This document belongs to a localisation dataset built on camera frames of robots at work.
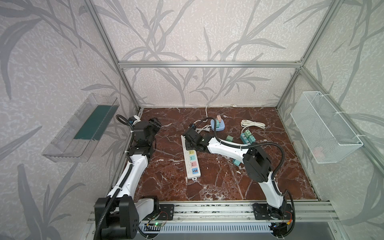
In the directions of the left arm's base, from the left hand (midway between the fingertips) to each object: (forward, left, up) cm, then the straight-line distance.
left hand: (157, 115), depth 81 cm
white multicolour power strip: (-17, -19, -23) cm, 35 cm away
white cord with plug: (+10, -28, -26) cm, 39 cm away
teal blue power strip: (-1, -54, -23) cm, 59 cm away
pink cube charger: (+15, -37, -19) cm, 44 cm away
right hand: (-4, -17, -18) cm, 25 cm away
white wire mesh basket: (-18, -79, +8) cm, 81 cm away
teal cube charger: (+9, -36, -20) cm, 42 cm away
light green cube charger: (+1, -44, -25) cm, 51 cm away
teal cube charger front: (-3, -57, -19) cm, 60 cm away
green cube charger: (+1, -55, -19) cm, 58 cm away
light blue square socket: (+10, -39, -23) cm, 47 cm away
